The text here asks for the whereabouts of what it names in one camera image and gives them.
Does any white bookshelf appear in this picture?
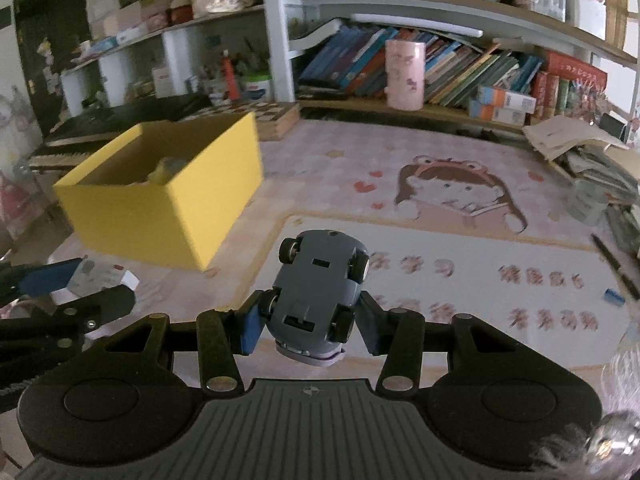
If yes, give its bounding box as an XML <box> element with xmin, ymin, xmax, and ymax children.
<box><xmin>60</xmin><ymin>0</ymin><xmax>640</xmax><ymax>136</ymax></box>

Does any row of leaning books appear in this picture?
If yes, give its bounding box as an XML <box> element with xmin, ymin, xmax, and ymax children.
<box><xmin>298</xmin><ymin>25</ymin><xmax>546</xmax><ymax>108</ymax></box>

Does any grey toy car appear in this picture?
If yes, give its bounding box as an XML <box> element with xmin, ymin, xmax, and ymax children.
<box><xmin>263</xmin><ymin>229</ymin><xmax>371</xmax><ymax>367</ymax></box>

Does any black pen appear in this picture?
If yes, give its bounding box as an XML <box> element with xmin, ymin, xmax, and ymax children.
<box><xmin>591</xmin><ymin>232</ymin><xmax>640</xmax><ymax>301</ymax></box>

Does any yellow cardboard box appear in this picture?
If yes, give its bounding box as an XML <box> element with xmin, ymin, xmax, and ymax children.
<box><xmin>52</xmin><ymin>111</ymin><xmax>264</xmax><ymax>271</ymax></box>

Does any wooden chessboard box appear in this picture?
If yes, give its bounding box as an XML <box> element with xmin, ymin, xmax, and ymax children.
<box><xmin>210</xmin><ymin>100</ymin><xmax>301</xmax><ymax>142</ymax></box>

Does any small red pot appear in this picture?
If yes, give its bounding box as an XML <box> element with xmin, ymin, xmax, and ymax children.
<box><xmin>167</xmin><ymin>2</ymin><xmax>193</xmax><ymax>26</ymax></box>

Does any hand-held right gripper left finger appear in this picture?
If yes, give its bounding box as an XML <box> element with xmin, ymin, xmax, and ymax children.
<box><xmin>102</xmin><ymin>290</ymin><xmax>278</xmax><ymax>395</ymax></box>

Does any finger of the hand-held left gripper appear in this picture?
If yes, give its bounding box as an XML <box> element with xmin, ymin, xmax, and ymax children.
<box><xmin>0</xmin><ymin>258</ymin><xmax>86</xmax><ymax>306</ymax></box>
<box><xmin>0</xmin><ymin>284</ymin><xmax>137</xmax><ymax>366</ymax></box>

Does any black piano keyboard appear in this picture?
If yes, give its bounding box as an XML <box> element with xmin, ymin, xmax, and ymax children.
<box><xmin>27</xmin><ymin>92</ymin><xmax>213</xmax><ymax>171</ymax></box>

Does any pink printed cup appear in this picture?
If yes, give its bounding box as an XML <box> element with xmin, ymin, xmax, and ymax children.
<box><xmin>385</xmin><ymin>40</ymin><xmax>427</xmax><ymax>111</ymax></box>

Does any orange and white box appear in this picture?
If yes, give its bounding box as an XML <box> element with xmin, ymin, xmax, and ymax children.
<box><xmin>477</xmin><ymin>85</ymin><xmax>537</xmax><ymax>112</ymax></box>
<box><xmin>469</xmin><ymin>100</ymin><xmax>528</xmax><ymax>126</ymax></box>

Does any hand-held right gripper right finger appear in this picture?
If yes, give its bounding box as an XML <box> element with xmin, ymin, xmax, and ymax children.
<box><xmin>356</xmin><ymin>291</ymin><xmax>521</xmax><ymax>396</ymax></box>

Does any white jar green lid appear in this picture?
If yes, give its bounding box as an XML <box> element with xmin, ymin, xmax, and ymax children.
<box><xmin>242</xmin><ymin>74</ymin><xmax>273</xmax><ymax>102</ymax></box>

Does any white pen holder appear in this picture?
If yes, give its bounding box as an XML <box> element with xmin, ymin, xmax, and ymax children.
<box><xmin>567</xmin><ymin>0</ymin><xmax>608</xmax><ymax>41</ymax></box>

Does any stack of worn booklets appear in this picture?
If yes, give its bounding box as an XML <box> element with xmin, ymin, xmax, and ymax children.
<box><xmin>522</xmin><ymin>115</ymin><xmax>628</xmax><ymax>161</ymax></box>

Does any silver bell fluffy charm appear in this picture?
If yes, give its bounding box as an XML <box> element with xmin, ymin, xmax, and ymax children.
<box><xmin>530</xmin><ymin>320</ymin><xmax>640</xmax><ymax>480</ymax></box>

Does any thick red book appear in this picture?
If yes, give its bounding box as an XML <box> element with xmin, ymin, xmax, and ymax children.
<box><xmin>542</xmin><ymin>50</ymin><xmax>608</xmax><ymax>89</ymax></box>

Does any stack of yellow books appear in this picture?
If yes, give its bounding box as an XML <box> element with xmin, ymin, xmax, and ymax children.
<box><xmin>602</xmin><ymin>0</ymin><xmax>631</xmax><ymax>51</ymax></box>

